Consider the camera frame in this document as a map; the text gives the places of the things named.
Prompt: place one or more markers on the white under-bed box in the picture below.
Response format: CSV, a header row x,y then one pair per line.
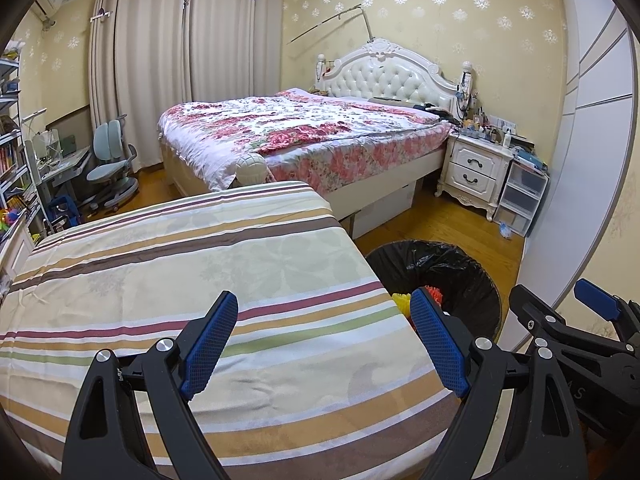
x,y
385,210

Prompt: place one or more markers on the black bag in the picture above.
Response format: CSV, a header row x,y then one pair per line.
x,y
441,112

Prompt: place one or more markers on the beige curtains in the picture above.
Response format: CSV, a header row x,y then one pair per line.
x,y
150,60

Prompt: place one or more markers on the white study desk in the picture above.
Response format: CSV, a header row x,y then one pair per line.
x,y
65,160

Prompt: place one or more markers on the blue white floor scrap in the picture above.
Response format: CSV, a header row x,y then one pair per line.
x,y
505,231

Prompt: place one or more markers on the clear plastic drawer unit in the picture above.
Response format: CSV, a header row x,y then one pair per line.
x,y
522,195

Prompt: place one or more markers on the beige ribbed round object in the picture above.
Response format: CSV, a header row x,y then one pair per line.
x,y
251,170

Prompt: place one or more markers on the yellow foam fruit net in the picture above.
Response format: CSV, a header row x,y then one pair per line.
x,y
401,302

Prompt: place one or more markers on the white sliding wardrobe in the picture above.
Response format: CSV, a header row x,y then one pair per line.
x,y
600,160

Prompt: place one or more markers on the white panelled board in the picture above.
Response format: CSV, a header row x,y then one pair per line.
x,y
15,252

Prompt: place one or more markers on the white bed with tufted headboard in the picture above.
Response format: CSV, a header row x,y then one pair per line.
x,y
385,75

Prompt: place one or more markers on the red foam fruit net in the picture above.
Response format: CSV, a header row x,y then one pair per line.
x,y
434,296

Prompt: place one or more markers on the light blue desk chair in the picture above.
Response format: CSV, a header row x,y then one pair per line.
x,y
107,145

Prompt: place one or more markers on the colourful toys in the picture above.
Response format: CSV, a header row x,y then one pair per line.
x,y
10,220

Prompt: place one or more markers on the striped tablecloth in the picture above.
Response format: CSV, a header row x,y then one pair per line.
x,y
150,270

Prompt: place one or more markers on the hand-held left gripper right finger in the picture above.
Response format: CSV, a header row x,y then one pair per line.
x,y
440,340

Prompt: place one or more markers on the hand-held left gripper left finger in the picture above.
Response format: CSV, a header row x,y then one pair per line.
x,y
207,345

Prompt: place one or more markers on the clutter of small bottles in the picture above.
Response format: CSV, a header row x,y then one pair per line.
x,y
492,130

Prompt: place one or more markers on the floral quilt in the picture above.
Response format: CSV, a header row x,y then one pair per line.
x,y
280,130

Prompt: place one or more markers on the thin bent pole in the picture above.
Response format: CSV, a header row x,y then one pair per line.
x,y
369,25

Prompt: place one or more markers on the bin with black bag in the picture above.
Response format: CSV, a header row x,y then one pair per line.
x,y
450,270

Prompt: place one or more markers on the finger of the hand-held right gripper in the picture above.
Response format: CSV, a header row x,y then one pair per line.
x,y
530,305
597,297

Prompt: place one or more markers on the white nightstand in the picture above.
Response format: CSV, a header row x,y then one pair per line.
x,y
472,165

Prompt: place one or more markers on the white bookshelf with books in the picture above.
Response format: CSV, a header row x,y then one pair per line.
x,y
12,160

